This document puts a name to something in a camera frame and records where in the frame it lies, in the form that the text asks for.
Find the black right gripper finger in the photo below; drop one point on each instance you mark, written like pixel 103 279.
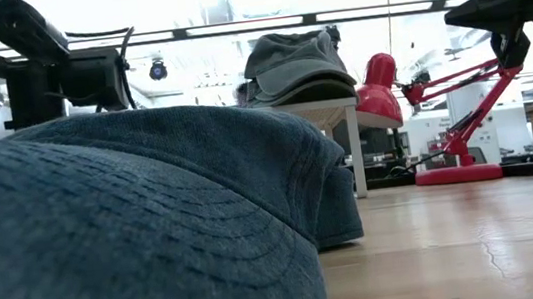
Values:
pixel 479 9

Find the grey baseball cap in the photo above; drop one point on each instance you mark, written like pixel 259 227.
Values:
pixel 271 99
pixel 296 60

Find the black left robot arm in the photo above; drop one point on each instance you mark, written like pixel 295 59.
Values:
pixel 16 27

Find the red desk lamp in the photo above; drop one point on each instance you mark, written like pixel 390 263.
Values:
pixel 377 101

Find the blue baseball cap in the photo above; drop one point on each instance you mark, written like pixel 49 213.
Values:
pixel 127 210

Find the white perforated metal shelf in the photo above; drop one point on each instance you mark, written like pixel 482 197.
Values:
pixel 355 149

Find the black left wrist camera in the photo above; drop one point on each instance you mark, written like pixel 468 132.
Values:
pixel 92 81

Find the black overhead rail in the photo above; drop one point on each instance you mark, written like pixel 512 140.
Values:
pixel 310 18

